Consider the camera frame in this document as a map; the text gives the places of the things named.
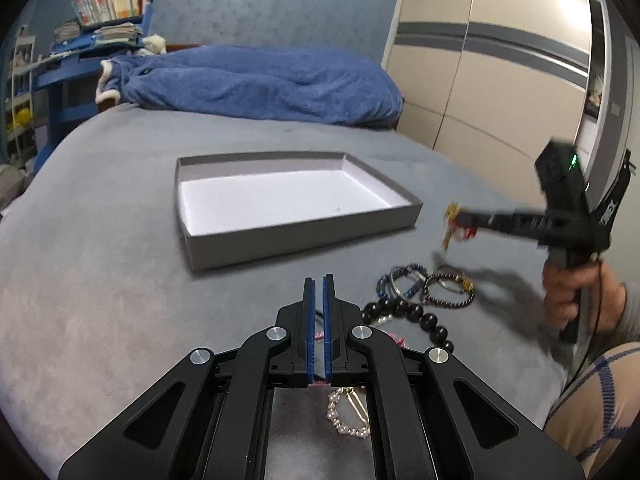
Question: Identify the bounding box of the red and gold bracelet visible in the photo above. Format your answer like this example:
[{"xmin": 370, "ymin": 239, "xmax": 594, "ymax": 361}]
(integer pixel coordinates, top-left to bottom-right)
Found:
[{"xmin": 439, "ymin": 201, "xmax": 478, "ymax": 252}]

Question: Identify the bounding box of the large black bead bracelet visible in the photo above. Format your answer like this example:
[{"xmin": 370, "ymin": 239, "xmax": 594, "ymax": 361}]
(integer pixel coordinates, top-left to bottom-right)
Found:
[{"xmin": 360, "ymin": 296, "xmax": 456, "ymax": 354}]

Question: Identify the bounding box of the dark blue bead bracelet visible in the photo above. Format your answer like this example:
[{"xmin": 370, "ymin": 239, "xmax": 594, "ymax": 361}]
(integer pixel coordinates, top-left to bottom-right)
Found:
[{"xmin": 375, "ymin": 261, "xmax": 430, "ymax": 302}]

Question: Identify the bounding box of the dark red bead bracelet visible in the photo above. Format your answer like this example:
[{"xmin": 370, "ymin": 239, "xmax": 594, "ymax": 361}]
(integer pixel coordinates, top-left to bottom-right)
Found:
[{"xmin": 421, "ymin": 270, "xmax": 478, "ymax": 310}]

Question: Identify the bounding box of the round pearl hair clip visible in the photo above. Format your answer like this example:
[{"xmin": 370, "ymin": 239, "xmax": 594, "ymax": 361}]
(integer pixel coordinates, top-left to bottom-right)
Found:
[{"xmin": 326, "ymin": 387, "xmax": 371, "ymax": 440}]

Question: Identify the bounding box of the straight pearl hair pin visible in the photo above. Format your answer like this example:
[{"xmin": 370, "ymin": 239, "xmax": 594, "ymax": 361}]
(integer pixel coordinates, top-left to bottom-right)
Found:
[{"xmin": 371, "ymin": 314, "xmax": 394, "ymax": 326}]

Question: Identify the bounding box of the plaid beige sleeve forearm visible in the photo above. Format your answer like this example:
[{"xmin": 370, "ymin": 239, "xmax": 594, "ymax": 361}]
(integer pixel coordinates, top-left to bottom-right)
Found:
[{"xmin": 541, "ymin": 278, "xmax": 640, "ymax": 478}]

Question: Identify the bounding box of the right hand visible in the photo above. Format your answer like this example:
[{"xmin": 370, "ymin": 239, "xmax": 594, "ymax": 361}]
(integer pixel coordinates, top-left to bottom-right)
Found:
[{"xmin": 542, "ymin": 259, "xmax": 627, "ymax": 334}]

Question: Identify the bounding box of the grey shallow cardboard box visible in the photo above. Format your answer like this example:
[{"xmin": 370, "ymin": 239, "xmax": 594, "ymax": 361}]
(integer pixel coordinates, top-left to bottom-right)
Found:
[{"xmin": 175, "ymin": 151, "xmax": 423, "ymax": 272}]

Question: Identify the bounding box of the beige wardrobe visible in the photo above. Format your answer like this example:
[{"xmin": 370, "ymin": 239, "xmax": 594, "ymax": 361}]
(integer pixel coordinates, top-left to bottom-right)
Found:
[{"xmin": 384, "ymin": 0, "xmax": 636, "ymax": 207}]

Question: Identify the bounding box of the blue fleece blanket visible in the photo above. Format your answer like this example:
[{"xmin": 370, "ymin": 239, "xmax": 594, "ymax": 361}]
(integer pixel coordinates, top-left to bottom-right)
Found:
[{"xmin": 96, "ymin": 44, "xmax": 404, "ymax": 128}]

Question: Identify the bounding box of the grey bed cover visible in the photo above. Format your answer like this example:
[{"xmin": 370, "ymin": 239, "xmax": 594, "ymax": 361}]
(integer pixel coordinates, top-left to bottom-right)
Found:
[{"xmin": 1, "ymin": 105, "xmax": 566, "ymax": 477}]

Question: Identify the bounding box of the white plush toy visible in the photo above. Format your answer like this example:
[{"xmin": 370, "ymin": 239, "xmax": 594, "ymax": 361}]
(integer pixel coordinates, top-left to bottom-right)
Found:
[{"xmin": 136, "ymin": 35, "xmax": 167, "ymax": 56}]

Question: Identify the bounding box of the stack of papers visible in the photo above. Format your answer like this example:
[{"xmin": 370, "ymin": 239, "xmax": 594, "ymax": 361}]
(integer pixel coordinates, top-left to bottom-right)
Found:
[{"xmin": 53, "ymin": 20, "xmax": 143, "ymax": 44}]

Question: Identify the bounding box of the blue desk shelf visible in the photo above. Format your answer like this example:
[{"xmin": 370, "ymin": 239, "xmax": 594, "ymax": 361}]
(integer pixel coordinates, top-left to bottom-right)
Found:
[{"xmin": 30, "ymin": 3, "xmax": 156, "ymax": 174}]

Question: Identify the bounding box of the row of books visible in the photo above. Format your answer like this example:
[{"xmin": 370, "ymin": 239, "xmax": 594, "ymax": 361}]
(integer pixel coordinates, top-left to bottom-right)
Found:
[{"xmin": 72, "ymin": 0, "xmax": 154, "ymax": 27}]

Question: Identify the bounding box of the white wire rack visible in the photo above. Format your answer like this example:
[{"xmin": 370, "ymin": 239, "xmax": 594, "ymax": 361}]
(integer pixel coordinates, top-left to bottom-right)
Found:
[{"xmin": 4, "ymin": 25, "xmax": 36, "ymax": 167}]

